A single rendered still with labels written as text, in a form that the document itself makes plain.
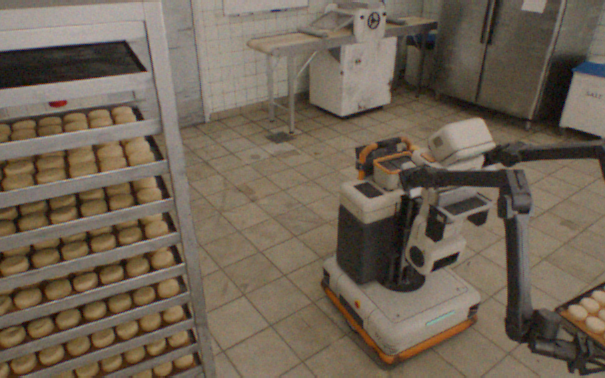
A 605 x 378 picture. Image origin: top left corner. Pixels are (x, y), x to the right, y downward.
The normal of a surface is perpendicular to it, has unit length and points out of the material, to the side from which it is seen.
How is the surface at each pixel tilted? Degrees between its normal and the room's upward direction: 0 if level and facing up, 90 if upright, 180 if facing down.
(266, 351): 0
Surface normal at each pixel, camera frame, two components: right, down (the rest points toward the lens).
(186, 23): 0.59, 0.40
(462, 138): 0.32, -0.33
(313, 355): 0.00, -0.86
